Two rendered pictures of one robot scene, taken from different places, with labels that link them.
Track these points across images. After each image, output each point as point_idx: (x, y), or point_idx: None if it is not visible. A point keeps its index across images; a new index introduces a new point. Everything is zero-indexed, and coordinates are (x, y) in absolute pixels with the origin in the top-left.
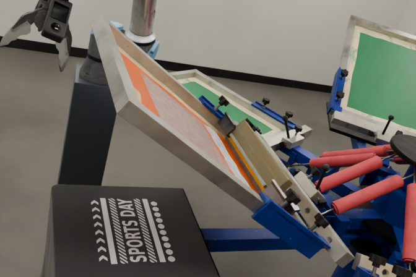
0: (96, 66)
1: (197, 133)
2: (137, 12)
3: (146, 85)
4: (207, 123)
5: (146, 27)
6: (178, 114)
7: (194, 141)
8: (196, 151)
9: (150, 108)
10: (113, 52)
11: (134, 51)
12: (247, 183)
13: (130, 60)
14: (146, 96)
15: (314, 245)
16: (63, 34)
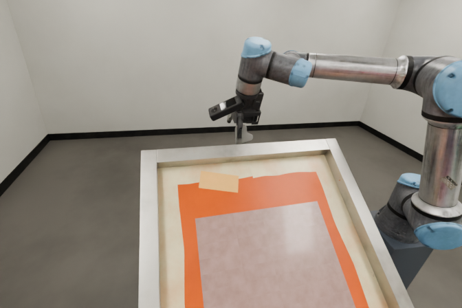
0: (386, 211)
1: (278, 300)
2: (421, 170)
3: (283, 206)
4: None
5: (430, 193)
6: (290, 262)
7: (236, 282)
8: (139, 238)
9: (218, 203)
10: (236, 145)
11: (343, 188)
12: None
13: (322, 189)
14: (246, 201)
15: None
16: (212, 115)
